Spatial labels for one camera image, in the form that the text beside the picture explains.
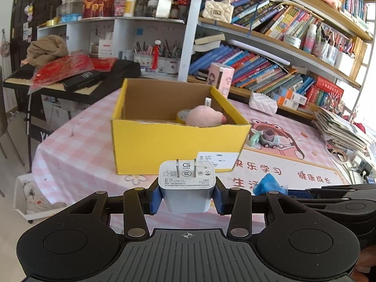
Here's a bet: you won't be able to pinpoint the teal toy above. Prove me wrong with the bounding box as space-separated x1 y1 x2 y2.
246 132 262 147

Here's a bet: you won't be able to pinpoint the yellow tape roll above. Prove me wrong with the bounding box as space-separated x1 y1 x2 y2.
176 109 193 124

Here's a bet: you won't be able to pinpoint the row of thin upright books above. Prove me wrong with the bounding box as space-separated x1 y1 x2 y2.
338 0 369 33

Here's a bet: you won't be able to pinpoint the black keyboard stand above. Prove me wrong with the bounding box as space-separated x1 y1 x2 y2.
25 92 47 174

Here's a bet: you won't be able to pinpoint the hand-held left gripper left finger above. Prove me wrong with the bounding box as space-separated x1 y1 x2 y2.
70 179 163 238

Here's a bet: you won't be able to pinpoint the white wooden bookshelf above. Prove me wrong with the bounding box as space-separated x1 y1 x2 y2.
37 0 376 121

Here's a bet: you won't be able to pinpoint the white basket with pens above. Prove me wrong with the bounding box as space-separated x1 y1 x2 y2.
319 26 354 75

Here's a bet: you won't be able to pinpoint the patterned band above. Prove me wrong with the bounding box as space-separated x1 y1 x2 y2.
326 147 349 163

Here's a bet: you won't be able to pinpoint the black electronic keyboard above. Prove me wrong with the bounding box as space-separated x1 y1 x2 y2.
3 59 141 97

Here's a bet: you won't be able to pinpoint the dark door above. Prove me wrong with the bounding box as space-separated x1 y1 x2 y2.
10 0 68 71

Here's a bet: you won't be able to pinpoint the white box red label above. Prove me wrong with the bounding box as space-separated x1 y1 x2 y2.
98 32 114 55

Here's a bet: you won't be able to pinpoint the white quilted pouch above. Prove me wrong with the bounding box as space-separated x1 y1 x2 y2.
249 92 278 115

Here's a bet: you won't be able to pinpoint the orange white small carton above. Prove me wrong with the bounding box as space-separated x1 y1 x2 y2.
272 92 300 110
278 86 307 104

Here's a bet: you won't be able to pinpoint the white paper carton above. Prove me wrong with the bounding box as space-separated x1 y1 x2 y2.
156 0 176 19

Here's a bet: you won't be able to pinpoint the pink rectangular carton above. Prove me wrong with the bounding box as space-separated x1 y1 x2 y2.
207 63 235 98

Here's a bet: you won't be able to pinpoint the thick lying books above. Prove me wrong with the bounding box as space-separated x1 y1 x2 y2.
194 34 226 53

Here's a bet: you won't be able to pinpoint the cream quilted handbag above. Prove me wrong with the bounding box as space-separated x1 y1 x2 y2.
203 0 235 23

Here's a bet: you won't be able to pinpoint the row of leaning colourful books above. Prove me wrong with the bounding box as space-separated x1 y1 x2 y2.
188 44 315 100

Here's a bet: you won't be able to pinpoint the white power strip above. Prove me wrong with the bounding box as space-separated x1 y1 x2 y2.
351 153 376 180

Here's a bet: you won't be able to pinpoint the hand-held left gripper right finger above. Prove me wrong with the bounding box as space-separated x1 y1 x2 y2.
212 176 297 237

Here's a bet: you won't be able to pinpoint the pastel striped bottle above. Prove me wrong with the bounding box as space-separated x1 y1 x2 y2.
307 23 318 50

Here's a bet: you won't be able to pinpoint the red hanging ornament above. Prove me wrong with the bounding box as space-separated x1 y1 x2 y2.
151 39 162 69

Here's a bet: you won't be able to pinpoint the yellow cardboard box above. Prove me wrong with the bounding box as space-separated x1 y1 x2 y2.
111 78 251 175

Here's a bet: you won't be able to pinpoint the white lying booklet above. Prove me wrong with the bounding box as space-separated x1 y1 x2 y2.
226 39 290 65

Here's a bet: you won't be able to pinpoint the blue cloth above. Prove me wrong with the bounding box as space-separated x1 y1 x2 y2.
253 173 287 196

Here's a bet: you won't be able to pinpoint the stack of paper booklets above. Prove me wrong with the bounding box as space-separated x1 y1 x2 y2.
313 107 372 153

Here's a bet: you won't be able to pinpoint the red plastic bag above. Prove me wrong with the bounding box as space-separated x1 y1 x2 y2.
29 54 118 87

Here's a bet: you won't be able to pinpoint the white storage bin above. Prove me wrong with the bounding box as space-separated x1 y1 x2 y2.
13 173 68 222

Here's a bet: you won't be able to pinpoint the brown cloth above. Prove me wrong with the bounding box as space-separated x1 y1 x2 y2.
26 35 69 65

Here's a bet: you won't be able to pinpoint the white charger plug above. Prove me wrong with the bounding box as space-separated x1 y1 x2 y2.
158 159 217 213

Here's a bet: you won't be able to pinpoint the pink checked printed tablecloth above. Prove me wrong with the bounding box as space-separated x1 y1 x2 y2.
31 86 360 230

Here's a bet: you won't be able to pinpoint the row of pen holders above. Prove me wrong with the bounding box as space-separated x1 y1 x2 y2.
133 39 180 74

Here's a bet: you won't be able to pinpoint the black flat box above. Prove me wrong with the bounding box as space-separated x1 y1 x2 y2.
62 70 102 92

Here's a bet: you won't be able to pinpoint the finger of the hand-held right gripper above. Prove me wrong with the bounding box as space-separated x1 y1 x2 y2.
286 184 376 203

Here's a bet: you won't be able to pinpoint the white round container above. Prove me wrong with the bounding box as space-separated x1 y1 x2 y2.
283 34 302 47

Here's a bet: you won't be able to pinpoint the white pill bottle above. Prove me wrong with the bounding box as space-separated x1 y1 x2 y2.
123 0 137 17

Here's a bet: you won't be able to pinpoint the red boxed book set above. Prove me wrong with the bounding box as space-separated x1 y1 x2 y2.
305 76 344 109

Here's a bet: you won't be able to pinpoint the pink plush toy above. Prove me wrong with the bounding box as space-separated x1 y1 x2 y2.
186 105 227 127

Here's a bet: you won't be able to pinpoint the grey toy car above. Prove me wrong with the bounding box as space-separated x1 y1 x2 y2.
260 129 282 149

